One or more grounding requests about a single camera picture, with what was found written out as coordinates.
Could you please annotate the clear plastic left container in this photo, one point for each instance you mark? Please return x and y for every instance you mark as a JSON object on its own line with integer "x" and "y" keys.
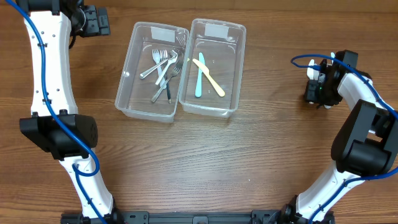
{"x": 134, "y": 95}

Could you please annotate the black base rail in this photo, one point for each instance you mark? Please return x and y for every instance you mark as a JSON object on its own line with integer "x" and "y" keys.
{"x": 255, "y": 216}

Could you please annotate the black handled fork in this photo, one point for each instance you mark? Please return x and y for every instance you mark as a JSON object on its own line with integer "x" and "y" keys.
{"x": 168, "y": 91}

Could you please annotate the mint green plastic knife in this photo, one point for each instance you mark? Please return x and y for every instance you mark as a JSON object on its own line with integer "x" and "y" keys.
{"x": 198, "y": 88}

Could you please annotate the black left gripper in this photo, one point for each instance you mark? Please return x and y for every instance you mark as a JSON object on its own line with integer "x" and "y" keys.
{"x": 101, "y": 21}

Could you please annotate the small white plastic fork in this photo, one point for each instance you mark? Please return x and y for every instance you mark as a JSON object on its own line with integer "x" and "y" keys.
{"x": 157, "y": 58}

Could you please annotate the cream plastic knife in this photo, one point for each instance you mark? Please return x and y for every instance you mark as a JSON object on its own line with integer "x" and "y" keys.
{"x": 312, "y": 74}

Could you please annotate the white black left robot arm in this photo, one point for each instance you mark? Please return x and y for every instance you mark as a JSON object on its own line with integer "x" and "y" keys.
{"x": 55, "y": 124}

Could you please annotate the yellow plastic knife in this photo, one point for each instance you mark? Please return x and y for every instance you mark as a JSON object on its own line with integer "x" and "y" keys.
{"x": 206, "y": 71}

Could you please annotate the clear plastic right container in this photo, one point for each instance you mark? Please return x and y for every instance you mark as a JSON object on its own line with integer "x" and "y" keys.
{"x": 223, "y": 46}

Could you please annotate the clear plastic container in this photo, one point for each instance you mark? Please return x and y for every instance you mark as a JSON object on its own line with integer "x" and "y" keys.
{"x": 134, "y": 95}
{"x": 223, "y": 46}

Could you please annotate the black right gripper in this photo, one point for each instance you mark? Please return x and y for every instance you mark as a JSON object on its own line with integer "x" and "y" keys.
{"x": 311, "y": 94}

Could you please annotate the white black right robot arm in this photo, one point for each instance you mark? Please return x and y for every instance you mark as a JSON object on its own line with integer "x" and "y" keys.
{"x": 365, "y": 147}

